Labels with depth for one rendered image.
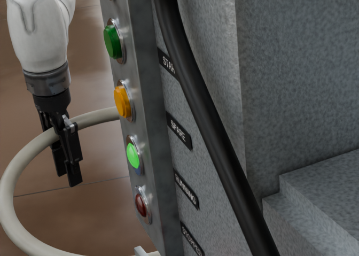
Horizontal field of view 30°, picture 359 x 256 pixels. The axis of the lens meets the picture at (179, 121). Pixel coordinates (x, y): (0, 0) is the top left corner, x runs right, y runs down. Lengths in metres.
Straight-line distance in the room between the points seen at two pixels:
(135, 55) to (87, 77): 3.52
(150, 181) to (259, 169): 0.16
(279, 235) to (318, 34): 0.12
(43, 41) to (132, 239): 1.46
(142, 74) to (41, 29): 0.80
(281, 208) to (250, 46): 0.10
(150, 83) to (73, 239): 2.21
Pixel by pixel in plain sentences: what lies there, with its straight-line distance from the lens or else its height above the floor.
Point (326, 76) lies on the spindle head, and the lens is 0.39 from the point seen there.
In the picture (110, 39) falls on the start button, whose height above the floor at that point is 1.43.
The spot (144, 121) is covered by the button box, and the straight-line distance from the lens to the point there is 0.50.
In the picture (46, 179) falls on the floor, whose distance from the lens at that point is 3.08.
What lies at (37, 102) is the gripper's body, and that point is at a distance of 1.37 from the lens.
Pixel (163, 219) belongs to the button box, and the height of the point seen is 1.28.
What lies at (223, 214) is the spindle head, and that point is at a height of 1.34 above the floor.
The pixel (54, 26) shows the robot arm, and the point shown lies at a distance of 1.28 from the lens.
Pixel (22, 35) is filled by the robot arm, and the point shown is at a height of 1.19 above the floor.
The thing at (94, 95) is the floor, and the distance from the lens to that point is 3.75.
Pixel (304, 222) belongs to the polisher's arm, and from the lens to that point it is 0.38.
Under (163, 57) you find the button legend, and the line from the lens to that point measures 0.47.
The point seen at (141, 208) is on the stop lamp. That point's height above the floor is 1.28.
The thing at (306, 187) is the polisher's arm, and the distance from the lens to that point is 0.39.
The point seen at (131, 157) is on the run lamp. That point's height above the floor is 1.33.
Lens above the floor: 1.61
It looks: 29 degrees down
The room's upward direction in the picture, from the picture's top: 7 degrees counter-clockwise
